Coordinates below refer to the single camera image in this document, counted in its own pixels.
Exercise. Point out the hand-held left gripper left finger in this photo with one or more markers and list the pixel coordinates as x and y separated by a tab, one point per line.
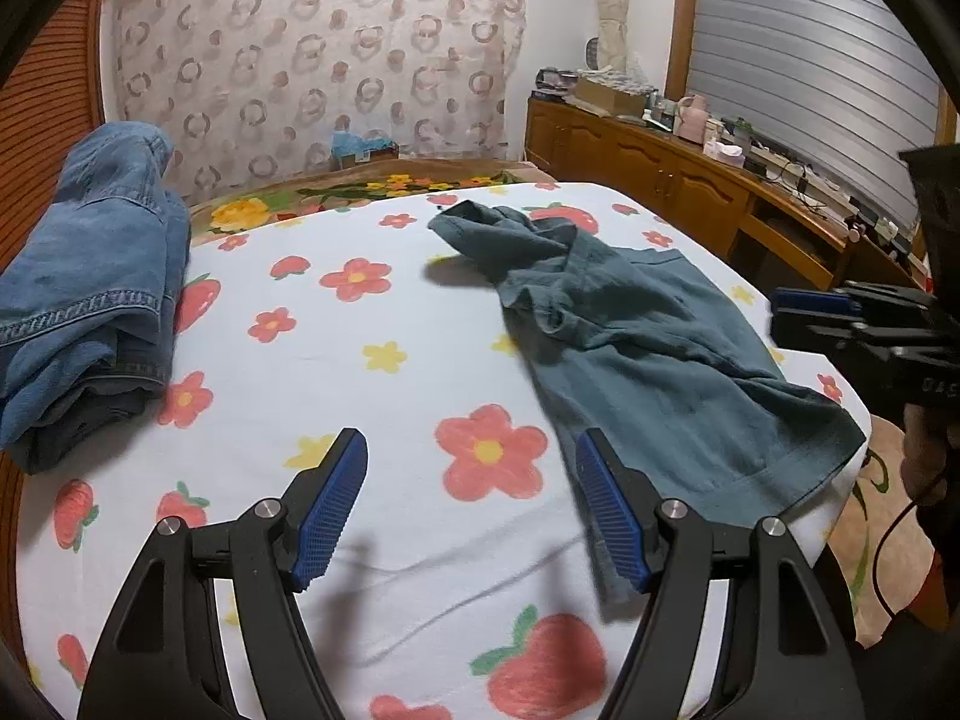
330	517

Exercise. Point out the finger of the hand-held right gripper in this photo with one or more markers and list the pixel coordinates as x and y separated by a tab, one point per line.
810	331
814	303

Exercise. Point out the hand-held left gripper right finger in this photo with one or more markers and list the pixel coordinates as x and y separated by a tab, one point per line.
611	517

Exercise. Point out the blue-green pants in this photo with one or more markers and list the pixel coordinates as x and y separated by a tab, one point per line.
660	337

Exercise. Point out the person's right hand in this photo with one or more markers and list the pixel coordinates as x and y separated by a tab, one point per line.
928	450

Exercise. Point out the white power strip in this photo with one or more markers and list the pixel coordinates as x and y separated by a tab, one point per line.
802	176

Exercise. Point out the white floral strawberry bed sheet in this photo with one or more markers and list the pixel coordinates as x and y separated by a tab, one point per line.
375	390

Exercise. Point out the small white container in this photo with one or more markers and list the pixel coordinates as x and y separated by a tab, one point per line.
730	153

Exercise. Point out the wooden cabinet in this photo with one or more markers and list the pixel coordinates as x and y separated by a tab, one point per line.
675	172

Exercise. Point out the pink jug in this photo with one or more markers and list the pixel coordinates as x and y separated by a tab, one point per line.
691	118

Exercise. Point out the grey roller shutter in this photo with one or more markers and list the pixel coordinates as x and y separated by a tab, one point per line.
787	37

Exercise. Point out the cardboard box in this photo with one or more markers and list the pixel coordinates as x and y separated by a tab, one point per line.
609	96

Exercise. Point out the cream lace curtain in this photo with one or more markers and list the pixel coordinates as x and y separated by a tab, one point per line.
611	15

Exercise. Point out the blue denim jeans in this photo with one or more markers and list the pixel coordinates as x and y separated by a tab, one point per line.
90	255

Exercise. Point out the small blue-topped box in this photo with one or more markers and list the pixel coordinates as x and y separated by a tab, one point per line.
364	150

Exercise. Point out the wooden window frame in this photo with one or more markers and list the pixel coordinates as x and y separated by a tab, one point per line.
679	15

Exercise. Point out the circle print wall cloth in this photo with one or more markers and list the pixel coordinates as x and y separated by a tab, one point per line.
300	52

